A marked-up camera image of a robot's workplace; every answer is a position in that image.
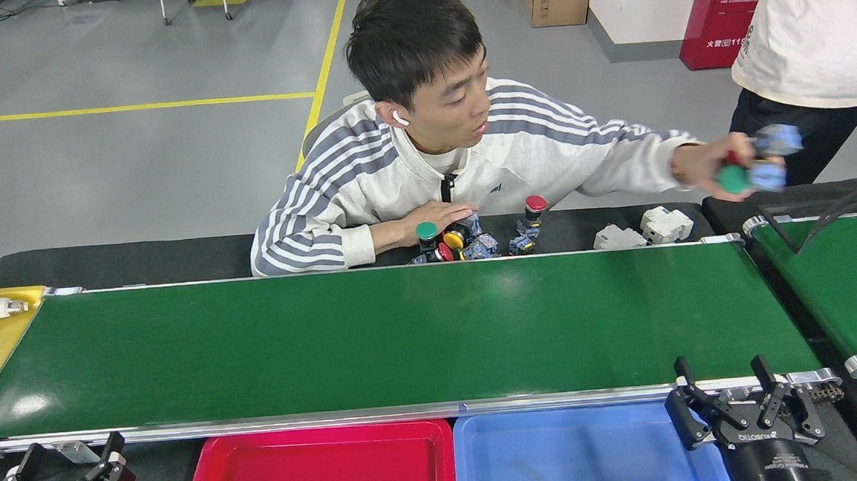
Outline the red fire extinguisher cabinet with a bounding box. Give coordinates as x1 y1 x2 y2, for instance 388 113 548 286
676 0 766 72

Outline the conveyor drive chain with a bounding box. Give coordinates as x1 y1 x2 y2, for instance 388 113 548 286
809 382 846 405

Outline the seated person's right hand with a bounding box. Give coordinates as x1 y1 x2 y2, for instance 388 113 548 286
395 198 481 248

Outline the blue plastic tray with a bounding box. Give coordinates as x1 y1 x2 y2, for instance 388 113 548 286
452 398 734 481

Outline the short green conveyor belt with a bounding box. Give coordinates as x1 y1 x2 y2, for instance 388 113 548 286
741 209 857 385

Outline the white circuit breaker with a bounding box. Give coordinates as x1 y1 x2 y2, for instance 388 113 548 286
639 204 696 246
592 221 649 252

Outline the red plastic tray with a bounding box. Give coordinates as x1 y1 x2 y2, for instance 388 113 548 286
176 418 457 481

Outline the white wheeled stand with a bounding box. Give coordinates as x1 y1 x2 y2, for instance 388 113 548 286
159 0 264 25

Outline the seated person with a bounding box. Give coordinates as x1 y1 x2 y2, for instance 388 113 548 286
235 0 762 278

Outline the yellow head push button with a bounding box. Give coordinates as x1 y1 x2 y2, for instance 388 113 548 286
441 226 475 254

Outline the seated person's left hand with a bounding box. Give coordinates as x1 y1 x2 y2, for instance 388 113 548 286
671 131 759 206

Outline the long green conveyor belt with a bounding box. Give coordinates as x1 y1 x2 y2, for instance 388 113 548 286
0 228 847 462

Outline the standing person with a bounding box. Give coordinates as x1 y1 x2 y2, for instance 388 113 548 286
720 0 857 192

